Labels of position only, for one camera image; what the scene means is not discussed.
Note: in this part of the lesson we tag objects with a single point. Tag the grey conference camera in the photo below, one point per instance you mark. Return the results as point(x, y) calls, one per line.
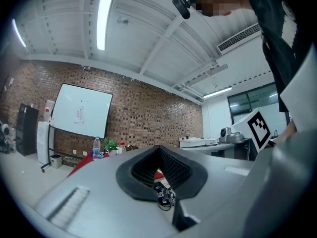
point(229, 135)

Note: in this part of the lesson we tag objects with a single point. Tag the white water dispenser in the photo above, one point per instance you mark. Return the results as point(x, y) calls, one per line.
point(44, 140)

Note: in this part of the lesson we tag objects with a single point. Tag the white flat boxes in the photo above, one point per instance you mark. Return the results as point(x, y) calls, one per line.
point(195, 141)

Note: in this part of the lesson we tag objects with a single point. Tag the clear plastic water bottle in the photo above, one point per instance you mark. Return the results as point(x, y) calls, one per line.
point(96, 147)

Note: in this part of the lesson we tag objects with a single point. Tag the long ceiling tube light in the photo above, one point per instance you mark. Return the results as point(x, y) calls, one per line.
point(105, 18)
point(218, 92)
point(18, 32)

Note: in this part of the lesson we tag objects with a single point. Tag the person's right forearm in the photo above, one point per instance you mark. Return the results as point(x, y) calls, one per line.
point(286, 133)

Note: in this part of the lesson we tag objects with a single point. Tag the paper sheet on whiteboard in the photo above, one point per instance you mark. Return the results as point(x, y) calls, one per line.
point(79, 114)

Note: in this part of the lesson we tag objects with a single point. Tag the black cabinet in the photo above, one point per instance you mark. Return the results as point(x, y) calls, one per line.
point(26, 130)

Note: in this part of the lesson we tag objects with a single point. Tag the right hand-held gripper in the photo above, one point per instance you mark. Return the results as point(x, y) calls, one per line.
point(257, 130)

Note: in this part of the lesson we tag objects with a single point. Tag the person's black shirt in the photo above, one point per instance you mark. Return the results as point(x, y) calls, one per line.
point(275, 38)

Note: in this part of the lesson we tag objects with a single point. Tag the white whiteboard on stand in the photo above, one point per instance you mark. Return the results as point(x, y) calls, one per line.
point(81, 109)

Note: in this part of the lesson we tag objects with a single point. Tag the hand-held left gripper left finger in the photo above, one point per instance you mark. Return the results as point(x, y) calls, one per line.
point(135, 182)

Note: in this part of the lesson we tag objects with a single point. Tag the grey desk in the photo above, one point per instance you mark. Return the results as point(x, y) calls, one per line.
point(218, 147)

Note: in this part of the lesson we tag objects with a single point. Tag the grey waste bin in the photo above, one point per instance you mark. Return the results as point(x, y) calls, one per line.
point(56, 160)

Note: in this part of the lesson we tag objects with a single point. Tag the black head-worn camera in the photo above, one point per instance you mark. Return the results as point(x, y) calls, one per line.
point(182, 7)

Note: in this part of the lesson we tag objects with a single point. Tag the white ceiling air vent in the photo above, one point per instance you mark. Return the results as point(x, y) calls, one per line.
point(239, 39)

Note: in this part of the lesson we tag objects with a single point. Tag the brown cardboard box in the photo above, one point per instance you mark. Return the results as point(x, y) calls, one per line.
point(131, 147)

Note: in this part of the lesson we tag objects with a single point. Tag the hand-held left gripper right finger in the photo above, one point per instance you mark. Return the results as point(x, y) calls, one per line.
point(188, 176)

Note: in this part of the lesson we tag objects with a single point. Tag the dark-framed glass window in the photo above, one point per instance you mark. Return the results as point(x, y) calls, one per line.
point(255, 105)

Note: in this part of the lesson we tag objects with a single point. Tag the red tablecloth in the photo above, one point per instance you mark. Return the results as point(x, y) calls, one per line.
point(83, 163)

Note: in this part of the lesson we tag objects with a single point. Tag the ceiling-mounted sensor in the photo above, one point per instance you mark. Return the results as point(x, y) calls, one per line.
point(122, 20)

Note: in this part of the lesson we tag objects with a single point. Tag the red-capped small bottle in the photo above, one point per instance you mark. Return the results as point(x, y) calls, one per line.
point(122, 147)

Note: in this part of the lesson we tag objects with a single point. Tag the black and white plush toy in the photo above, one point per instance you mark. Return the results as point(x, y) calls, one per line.
point(5, 137)

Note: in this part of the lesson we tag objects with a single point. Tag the green potted plant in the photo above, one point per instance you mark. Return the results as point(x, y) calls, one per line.
point(111, 144)

